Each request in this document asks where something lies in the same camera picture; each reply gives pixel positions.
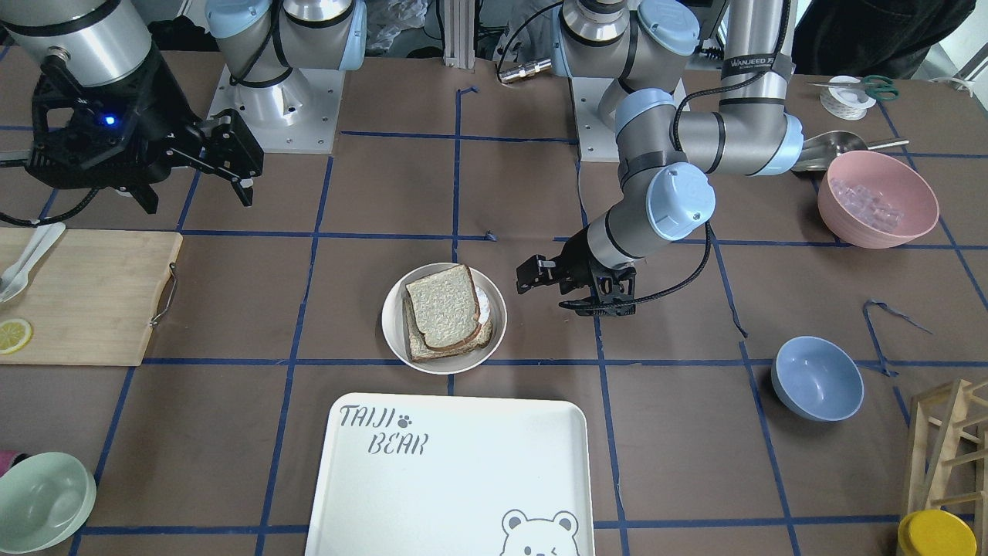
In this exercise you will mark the white plastic fork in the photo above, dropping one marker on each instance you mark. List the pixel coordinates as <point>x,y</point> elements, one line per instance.
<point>16,277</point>

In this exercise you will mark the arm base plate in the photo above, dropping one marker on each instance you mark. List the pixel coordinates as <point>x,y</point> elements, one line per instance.
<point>297,116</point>
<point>601,138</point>

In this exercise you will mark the pink bowl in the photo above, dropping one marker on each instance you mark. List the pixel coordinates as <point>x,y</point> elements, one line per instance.
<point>873,201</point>

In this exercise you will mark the blue bowl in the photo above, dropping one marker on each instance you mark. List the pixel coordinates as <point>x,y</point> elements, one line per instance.
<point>817,380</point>

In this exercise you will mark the green bowl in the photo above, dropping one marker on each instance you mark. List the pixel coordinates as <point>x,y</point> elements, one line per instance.
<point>44,500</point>

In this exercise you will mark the fried egg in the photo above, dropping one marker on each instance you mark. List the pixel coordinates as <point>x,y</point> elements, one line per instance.
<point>484,305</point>

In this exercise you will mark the wooden dish rack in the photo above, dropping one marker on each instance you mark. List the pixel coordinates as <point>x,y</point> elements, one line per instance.
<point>947,430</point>

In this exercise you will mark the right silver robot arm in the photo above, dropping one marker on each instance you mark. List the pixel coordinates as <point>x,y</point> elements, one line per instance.
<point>262,42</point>

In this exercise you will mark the bread slice on plate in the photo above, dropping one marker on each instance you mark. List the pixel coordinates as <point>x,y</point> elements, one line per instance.
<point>419,351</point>

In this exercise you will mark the lemon half slice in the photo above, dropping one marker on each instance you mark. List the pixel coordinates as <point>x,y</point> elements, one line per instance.
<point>15,335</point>

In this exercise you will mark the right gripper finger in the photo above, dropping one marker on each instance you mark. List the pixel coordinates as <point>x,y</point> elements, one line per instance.
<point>243,190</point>
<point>145,196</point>

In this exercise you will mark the tape roll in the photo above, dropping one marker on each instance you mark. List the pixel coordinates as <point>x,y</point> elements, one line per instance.
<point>845,102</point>

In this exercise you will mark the yellow cup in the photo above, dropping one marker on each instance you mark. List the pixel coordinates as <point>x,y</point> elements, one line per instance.
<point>935,532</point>

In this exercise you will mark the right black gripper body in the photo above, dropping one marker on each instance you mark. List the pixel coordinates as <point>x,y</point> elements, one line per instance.
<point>168,116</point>

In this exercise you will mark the cream bear tray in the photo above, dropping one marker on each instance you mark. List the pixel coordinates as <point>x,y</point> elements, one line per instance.
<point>451,475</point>

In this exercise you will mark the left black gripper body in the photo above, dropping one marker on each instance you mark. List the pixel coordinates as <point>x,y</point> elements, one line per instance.
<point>575,266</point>

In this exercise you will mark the metal scoop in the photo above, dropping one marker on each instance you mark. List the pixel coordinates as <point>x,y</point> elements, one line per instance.
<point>820,151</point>

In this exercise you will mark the bread slice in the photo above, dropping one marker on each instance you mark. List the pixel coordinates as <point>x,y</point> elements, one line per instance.
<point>419,351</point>
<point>445,307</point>

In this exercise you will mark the cream round plate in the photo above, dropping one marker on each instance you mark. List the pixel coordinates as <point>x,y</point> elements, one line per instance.
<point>393,323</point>

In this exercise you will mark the aluminium frame post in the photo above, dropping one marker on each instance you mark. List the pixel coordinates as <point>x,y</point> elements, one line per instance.
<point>458,30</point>

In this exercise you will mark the wooden cutting board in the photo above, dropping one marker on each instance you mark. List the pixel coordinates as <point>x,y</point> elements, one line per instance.
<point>92,298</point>

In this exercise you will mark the green scissors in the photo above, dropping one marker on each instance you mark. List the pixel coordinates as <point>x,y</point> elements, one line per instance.
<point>878,87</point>

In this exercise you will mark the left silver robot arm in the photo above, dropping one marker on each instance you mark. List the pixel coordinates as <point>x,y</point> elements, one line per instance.
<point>739,127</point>

